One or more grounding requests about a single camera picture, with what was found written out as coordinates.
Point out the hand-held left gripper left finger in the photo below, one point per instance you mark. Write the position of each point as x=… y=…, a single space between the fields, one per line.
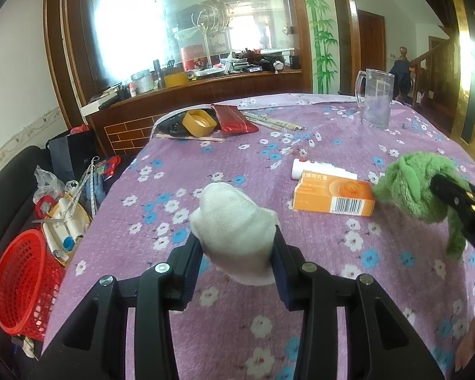
x=190 y=281

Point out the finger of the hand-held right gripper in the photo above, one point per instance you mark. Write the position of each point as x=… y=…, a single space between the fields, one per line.
x=451 y=188

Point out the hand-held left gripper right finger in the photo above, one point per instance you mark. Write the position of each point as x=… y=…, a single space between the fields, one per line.
x=281 y=277

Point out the green fluffy cloth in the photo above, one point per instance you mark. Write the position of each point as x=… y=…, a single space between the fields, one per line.
x=407 y=186

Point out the white knitted cloth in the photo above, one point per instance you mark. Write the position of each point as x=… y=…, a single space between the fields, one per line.
x=233 y=221

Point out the red plastic mesh basket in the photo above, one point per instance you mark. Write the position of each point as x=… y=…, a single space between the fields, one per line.
x=51 y=269

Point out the purple floral tablecloth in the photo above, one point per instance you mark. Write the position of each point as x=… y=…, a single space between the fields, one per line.
x=114 y=245

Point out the orange box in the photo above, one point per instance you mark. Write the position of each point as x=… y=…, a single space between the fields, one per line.
x=332 y=192

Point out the clear plastic pitcher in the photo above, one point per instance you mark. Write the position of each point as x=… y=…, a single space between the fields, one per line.
x=376 y=103

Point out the wooden stair railing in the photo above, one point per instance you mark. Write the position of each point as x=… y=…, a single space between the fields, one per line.
x=431 y=71

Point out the dark jacket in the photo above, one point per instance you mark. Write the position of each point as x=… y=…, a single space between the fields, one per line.
x=401 y=79

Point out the gold and black pillar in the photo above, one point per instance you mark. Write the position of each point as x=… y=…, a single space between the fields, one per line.
x=469 y=67

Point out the blue grey cloth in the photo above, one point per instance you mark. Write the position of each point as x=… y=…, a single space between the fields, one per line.
x=99 y=192

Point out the measuring tape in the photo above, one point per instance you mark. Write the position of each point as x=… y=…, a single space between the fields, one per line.
x=93 y=194

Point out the red toy package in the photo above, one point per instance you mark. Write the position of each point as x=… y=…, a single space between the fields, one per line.
x=111 y=164

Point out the flat wooden stick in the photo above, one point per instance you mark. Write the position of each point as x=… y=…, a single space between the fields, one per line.
x=190 y=137

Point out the wrapped chopstick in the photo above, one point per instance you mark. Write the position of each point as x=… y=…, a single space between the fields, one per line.
x=285 y=123
x=263 y=122

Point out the yellow tape roll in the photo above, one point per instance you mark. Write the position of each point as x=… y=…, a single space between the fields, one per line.
x=198 y=124

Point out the black tray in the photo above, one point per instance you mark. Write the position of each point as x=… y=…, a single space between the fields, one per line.
x=170 y=124

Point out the flat red packet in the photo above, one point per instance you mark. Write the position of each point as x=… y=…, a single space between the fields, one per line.
x=233 y=120

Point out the wooden counter with brick panel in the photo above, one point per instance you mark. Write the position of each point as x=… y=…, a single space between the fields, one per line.
x=134 y=126

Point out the wooden door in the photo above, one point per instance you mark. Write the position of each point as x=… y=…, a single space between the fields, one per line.
x=372 y=43

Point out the black paper bag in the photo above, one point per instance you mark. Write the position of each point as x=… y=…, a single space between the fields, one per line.
x=71 y=154

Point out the white cloth sheet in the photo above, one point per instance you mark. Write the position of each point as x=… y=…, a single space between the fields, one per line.
x=277 y=102

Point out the clear plastic bag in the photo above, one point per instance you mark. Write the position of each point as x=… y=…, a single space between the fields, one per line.
x=45 y=182

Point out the red plastic bag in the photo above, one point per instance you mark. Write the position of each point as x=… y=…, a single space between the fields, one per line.
x=79 y=129

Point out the bamboo painted panel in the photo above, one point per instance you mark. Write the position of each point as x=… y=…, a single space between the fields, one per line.
x=320 y=47

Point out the white flat box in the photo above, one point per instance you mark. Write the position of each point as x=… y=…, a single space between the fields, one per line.
x=93 y=107

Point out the small white bottle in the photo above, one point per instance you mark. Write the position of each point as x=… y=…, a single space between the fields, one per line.
x=132 y=90

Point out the yellow container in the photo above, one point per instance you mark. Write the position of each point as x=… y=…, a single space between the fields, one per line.
x=176 y=80

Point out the black sofa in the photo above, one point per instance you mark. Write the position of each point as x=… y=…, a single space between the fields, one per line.
x=8 y=190

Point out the metal pot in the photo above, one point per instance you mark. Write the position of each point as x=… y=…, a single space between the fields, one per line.
x=142 y=82

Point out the alarm clock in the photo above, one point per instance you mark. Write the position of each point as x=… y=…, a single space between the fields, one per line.
x=278 y=65

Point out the dark thermos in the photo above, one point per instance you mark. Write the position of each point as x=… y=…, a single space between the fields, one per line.
x=157 y=70

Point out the pile of books and papers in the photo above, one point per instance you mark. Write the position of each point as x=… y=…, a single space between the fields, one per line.
x=241 y=65

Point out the red box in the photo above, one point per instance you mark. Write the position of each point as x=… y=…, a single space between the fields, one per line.
x=192 y=56

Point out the etched glass partition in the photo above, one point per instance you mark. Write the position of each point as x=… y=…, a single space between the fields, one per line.
x=126 y=27

